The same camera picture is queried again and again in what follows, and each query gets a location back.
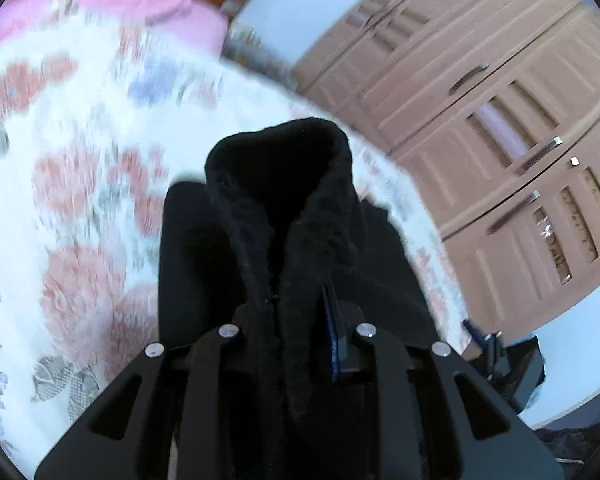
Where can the floral bed sheet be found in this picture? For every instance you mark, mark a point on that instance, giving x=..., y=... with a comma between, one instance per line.
x=90, y=185

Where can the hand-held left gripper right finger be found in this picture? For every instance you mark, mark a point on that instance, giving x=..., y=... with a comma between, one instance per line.
x=331, y=345

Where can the black pants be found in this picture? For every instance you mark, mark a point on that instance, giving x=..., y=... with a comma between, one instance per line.
x=285, y=210

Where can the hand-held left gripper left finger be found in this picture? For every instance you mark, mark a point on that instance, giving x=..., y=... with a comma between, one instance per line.
x=230, y=355

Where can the cluttered bedside table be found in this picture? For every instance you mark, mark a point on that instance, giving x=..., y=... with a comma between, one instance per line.
x=260, y=55

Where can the pink blanket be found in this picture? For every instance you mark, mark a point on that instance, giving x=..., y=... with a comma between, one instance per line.
x=145, y=0

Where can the wooden wardrobe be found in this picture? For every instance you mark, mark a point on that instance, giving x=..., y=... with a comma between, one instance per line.
x=480, y=110

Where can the dark cloth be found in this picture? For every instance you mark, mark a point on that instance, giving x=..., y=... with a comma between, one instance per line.
x=565, y=435

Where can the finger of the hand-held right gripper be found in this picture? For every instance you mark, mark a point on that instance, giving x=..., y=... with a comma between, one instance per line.
x=489, y=355

